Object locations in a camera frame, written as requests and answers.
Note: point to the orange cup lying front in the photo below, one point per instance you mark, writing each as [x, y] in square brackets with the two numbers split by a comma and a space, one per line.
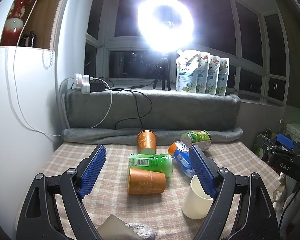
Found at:
[145, 182]

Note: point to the white cabinet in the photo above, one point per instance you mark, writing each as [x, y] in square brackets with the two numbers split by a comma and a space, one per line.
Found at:
[28, 124]

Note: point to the red white vase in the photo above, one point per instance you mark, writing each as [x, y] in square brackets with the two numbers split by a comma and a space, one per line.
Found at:
[14, 24]

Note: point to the orange cup near blanket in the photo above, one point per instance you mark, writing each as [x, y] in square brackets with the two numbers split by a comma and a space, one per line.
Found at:
[147, 142]

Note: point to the grey folded blanket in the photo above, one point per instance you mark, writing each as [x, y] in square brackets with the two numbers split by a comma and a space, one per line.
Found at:
[117, 117]

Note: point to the plaid beige table cloth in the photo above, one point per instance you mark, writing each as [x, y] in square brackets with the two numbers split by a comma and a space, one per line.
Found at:
[162, 211]

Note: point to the white refill pouch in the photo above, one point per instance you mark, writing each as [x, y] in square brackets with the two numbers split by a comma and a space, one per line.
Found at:
[212, 74]
[223, 77]
[187, 65]
[202, 71]

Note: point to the green white drink carton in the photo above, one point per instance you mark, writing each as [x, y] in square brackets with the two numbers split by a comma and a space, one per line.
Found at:
[200, 138]

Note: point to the cream white plastic cup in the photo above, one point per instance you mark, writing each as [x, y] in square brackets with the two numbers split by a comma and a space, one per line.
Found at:
[197, 203]

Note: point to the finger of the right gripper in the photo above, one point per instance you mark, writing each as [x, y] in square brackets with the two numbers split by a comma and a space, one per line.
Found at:
[266, 144]
[285, 142]

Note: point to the blue Arctic Ocean can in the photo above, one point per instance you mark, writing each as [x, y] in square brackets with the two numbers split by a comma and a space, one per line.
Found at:
[180, 153]

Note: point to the bright ring light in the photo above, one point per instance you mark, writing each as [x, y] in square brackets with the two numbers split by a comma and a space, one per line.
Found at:
[166, 25]

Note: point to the black power adapter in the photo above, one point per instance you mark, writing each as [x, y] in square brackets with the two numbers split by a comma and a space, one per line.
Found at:
[97, 86]

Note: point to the black tripod stand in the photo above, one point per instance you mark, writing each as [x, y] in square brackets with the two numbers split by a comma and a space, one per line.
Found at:
[163, 73]

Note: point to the white power strip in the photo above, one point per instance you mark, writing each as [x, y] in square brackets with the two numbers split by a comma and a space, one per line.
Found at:
[82, 82]

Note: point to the green plastic bottle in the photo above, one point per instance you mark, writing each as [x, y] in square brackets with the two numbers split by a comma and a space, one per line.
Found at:
[156, 163]

